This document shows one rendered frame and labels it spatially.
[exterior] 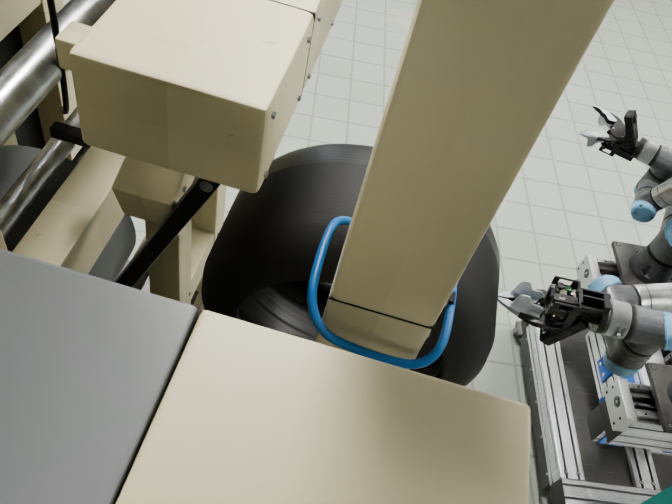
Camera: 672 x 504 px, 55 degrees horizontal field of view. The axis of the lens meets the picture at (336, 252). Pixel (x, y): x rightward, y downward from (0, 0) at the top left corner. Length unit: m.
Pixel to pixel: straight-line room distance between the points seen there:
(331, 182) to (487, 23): 0.68
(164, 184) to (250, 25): 0.28
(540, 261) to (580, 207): 0.52
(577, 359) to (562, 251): 0.81
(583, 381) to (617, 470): 0.35
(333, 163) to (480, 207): 0.60
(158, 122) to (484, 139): 0.44
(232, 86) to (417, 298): 0.33
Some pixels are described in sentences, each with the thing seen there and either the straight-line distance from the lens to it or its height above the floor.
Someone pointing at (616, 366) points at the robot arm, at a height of 1.18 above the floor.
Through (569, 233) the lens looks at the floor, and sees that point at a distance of 3.55.
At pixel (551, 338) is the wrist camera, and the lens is 1.44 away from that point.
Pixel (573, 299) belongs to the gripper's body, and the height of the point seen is 1.33.
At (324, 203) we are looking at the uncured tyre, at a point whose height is 1.48.
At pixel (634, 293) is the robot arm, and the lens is 1.57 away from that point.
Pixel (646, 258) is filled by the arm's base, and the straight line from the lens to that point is 2.41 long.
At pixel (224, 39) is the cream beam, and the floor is 1.78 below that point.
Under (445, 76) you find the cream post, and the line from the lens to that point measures 0.53.
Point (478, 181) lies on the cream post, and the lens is 0.60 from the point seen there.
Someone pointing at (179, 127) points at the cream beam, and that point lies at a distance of 0.84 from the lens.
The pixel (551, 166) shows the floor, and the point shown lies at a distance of 3.88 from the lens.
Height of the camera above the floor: 2.27
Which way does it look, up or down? 50 degrees down
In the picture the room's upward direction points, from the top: 16 degrees clockwise
